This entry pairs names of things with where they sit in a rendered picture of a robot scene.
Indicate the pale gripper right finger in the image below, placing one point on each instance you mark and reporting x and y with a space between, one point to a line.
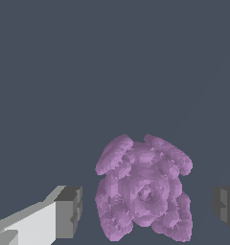
228 205

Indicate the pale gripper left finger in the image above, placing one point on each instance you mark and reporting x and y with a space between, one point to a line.
40 220

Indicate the purple lumpy toy figure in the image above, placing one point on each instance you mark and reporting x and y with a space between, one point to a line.
145 191

